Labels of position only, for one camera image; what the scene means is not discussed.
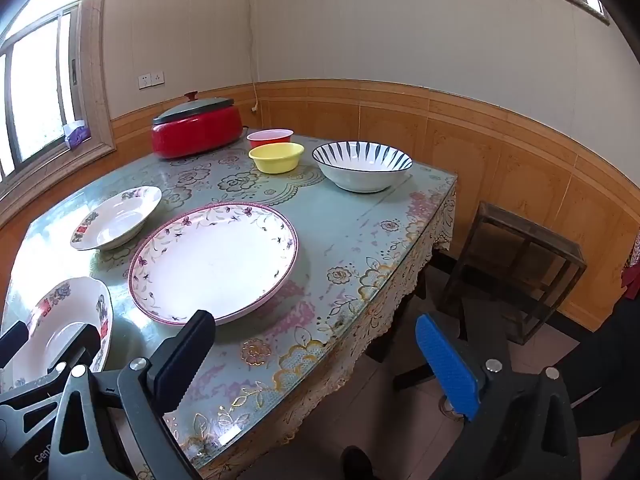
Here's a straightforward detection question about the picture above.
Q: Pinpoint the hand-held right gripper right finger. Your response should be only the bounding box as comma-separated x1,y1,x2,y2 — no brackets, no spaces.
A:
415,312,583,480

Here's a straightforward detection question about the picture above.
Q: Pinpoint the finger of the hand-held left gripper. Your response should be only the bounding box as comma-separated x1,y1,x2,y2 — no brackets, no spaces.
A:
47,322,102,376
0,321,29,361

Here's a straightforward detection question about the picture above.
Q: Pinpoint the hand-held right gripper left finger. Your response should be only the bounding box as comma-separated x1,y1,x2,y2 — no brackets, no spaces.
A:
47,310,216,480

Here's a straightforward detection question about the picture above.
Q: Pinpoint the white plate with red characters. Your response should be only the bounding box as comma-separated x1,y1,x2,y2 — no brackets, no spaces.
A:
0,276,113,392

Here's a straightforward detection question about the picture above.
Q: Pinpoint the large purple-rimmed floral plate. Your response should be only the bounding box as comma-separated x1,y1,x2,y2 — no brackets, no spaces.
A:
127,202,300,326

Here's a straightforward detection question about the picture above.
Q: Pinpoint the small floral deep plate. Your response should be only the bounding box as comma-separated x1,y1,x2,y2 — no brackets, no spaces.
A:
70,186,163,252

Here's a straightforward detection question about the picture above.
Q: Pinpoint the blue striped white bowl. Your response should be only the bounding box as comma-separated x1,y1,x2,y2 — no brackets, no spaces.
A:
312,140,414,193

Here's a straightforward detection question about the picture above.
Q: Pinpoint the yellow plastic bowl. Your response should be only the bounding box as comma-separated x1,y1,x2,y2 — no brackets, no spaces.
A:
248,142,305,175

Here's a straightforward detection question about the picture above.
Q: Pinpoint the red plastic bowl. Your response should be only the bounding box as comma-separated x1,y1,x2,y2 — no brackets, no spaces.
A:
246,128,294,151

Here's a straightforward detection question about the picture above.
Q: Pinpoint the wooden stool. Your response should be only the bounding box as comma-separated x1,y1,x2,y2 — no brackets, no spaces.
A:
437,201,587,346

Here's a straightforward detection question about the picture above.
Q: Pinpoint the black shoe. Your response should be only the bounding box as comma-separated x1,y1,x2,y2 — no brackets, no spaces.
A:
341,445,386,480

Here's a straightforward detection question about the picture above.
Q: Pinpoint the person's dark clothing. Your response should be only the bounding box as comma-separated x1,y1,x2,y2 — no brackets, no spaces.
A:
565,292,640,480

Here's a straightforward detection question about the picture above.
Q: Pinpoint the red patterned cloth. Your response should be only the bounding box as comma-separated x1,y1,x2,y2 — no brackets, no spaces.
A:
620,232,640,301

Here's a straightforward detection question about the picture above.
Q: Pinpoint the purple tissue pack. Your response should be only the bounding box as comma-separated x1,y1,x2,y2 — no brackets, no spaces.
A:
63,121,91,148

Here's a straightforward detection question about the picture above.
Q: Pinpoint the red electric pot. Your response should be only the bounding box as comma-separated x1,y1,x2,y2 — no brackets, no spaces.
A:
151,105,244,160

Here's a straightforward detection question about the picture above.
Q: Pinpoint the grey pot lid red knob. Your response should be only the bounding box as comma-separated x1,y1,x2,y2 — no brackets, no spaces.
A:
152,91,237,126

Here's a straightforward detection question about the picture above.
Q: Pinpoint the window with stone frame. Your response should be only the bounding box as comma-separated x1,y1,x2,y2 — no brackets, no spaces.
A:
0,0,118,211

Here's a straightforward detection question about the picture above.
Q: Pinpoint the white power cable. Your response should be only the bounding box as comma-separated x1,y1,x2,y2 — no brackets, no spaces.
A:
246,0,261,113

